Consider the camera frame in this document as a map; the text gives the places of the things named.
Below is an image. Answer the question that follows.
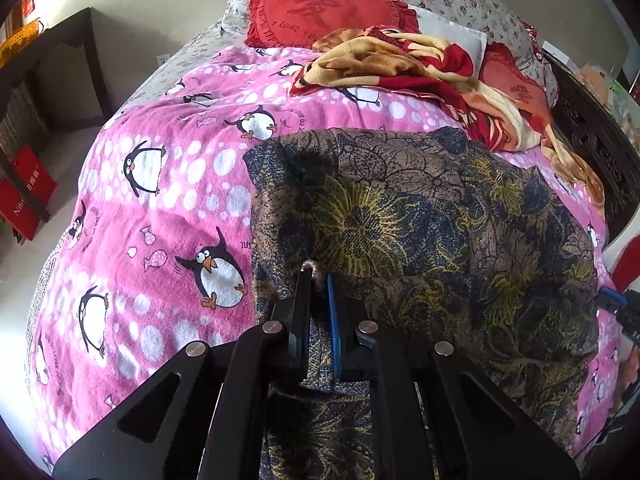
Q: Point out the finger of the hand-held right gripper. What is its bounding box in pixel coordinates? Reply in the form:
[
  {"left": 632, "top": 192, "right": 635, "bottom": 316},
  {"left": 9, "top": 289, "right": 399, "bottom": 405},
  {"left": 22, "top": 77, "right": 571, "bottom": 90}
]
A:
[{"left": 597, "top": 285, "right": 640, "bottom": 346}]

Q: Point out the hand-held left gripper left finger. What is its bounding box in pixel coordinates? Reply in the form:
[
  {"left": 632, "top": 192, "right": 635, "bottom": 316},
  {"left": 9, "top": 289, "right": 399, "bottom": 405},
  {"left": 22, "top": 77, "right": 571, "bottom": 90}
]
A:
[{"left": 52, "top": 264, "right": 315, "bottom": 480}]

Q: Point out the orange plastic basket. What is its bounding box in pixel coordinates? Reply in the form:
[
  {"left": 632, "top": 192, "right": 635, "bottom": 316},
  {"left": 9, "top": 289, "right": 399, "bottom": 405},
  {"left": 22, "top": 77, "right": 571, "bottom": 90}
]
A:
[{"left": 0, "top": 17, "right": 43, "bottom": 68}]

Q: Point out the red gift box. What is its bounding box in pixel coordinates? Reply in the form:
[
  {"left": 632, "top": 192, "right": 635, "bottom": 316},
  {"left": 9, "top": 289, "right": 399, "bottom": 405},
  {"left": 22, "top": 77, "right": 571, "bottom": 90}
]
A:
[
  {"left": 0, "top": 177, "right": 40, "bottom": 242},
  {"left": 12, "top": 145, "right": 57, "bottom": 203}
]

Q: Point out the red chair cushion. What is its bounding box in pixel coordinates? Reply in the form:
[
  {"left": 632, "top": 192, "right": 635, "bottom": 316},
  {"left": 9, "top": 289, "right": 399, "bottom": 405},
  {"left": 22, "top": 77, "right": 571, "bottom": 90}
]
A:
[{"left": 611, "top": 247, "right": 640, "bottom": 293}]

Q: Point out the pink penguin print blanket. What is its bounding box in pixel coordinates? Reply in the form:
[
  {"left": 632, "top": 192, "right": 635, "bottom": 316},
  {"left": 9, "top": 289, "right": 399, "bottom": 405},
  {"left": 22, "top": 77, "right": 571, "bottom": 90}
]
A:
[{"left": 25, "top": 45, "right": 626, "bottom": 476}]

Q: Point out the red and yellow blanket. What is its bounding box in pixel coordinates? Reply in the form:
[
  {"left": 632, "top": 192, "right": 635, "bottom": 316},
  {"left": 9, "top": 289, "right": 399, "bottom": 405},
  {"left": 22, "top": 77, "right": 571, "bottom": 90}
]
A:
[{"left": 289, "top": 26, "right": 606, "bottom": 221}]

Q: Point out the dark wooden table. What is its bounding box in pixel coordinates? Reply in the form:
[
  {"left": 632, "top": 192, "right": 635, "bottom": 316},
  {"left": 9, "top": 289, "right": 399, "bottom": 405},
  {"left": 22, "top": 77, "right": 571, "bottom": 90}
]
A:
[{"left": 0, "top": 7, "right": 111, "bottom": 226}]

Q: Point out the white box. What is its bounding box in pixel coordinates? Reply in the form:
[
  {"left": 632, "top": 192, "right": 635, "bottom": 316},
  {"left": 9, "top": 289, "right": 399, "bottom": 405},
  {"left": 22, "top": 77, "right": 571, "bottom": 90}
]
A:
[{"left": 542, "top": 40, "right": 581, "bottom": 68}]

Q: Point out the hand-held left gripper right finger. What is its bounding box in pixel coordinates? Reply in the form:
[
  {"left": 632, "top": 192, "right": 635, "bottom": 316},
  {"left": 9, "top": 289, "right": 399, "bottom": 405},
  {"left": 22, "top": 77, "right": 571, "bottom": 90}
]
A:
[{"left": 326, "top": 272, "right": 581, "bottom": 480}]

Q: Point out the white pillow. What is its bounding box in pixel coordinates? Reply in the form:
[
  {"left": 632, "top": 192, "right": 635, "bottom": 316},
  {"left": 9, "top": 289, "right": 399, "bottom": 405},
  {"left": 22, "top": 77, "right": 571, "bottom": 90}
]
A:
[{"left": 407, "top": 5, "right": 488, "bottom": 56}]

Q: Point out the dark carved wooden cabinet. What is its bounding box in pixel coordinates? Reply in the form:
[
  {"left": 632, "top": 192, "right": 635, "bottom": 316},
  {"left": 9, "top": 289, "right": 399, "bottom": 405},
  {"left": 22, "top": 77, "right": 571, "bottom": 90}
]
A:
[{"left": 542, "top": 52, "right": 640, "bottom": 231}]

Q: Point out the dark floral patterned garment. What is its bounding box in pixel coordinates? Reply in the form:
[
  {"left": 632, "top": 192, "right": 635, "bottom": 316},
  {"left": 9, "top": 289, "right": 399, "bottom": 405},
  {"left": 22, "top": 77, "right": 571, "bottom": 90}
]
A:
[{"left": 243, "top": 127, "right": 601, "bottom": 480}]

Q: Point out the floral bed sheet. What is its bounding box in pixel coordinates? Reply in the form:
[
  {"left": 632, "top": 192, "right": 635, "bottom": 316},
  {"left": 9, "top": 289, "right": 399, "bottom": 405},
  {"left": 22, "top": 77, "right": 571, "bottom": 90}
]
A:
[{"left": 115, "top": 22, "right": 233, "bottom": 116}]

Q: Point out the brown cardboard box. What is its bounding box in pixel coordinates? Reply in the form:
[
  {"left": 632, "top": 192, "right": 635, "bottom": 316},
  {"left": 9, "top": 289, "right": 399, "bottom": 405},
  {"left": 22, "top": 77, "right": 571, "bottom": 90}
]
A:
[{"left": 575, "top": 62, "right": 613, "bottom": 92}]

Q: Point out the green bag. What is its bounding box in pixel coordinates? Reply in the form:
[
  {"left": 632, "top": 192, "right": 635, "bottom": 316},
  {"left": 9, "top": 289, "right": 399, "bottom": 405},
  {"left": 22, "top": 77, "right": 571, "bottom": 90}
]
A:
[{"left": 607, "top": 80, "right": 640, "bottom": 146}]

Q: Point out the red heart-shaped ruffled pillow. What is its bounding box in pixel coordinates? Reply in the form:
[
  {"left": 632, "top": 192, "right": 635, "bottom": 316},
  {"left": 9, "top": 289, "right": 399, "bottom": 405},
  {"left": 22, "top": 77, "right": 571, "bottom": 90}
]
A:
[
  {"left": 245, "top": 0, "right": 421, "bottom": 51},
  {"left": 480, "top": 42, "right": 556, "bottom": 126}
]

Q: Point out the stack of magazines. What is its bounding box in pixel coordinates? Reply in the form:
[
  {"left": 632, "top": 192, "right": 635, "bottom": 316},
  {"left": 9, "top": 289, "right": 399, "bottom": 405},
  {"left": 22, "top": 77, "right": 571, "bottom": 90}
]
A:
[{"left": 0, "top": 82, "right": 51, "bottom": 161}]

